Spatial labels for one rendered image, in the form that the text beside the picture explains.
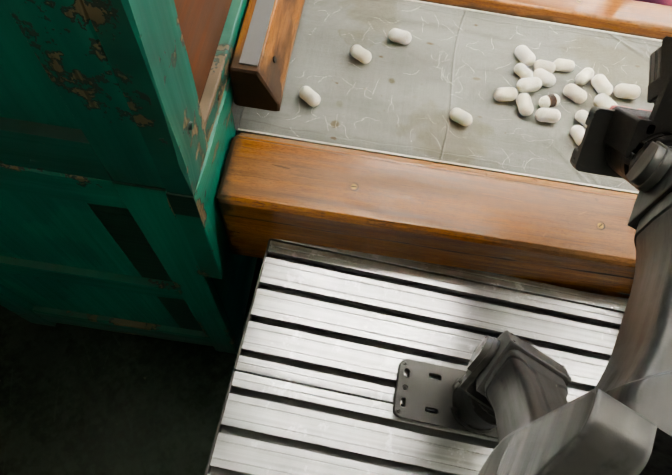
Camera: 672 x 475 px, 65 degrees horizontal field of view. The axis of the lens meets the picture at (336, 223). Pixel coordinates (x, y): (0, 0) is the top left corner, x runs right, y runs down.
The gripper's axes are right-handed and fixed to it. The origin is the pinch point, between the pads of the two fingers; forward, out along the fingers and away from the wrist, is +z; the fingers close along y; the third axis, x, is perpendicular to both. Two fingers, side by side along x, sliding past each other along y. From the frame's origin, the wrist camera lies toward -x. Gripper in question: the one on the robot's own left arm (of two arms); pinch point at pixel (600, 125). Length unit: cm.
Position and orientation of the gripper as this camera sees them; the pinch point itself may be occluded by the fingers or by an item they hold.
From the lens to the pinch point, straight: 68.7
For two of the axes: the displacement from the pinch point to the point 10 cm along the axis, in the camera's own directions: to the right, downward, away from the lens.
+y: -9.9, -1.6, 0.0
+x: -1.4, 8.9, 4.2
